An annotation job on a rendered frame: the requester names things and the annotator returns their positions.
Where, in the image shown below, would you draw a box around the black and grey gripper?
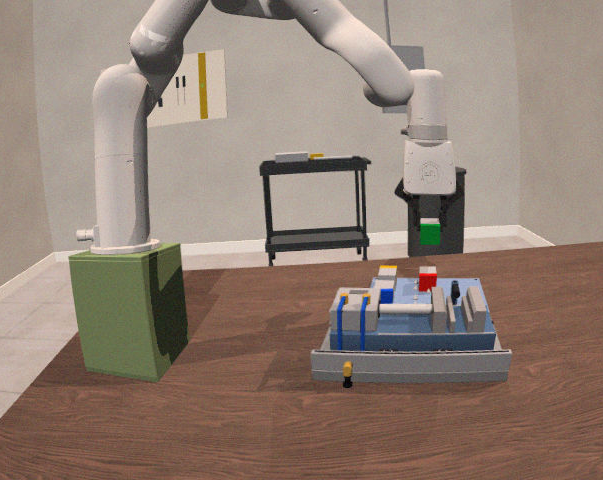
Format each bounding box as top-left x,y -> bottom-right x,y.
394,138 -> 465,232

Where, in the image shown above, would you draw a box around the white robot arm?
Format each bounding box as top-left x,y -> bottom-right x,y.
76,0 -> 447,255

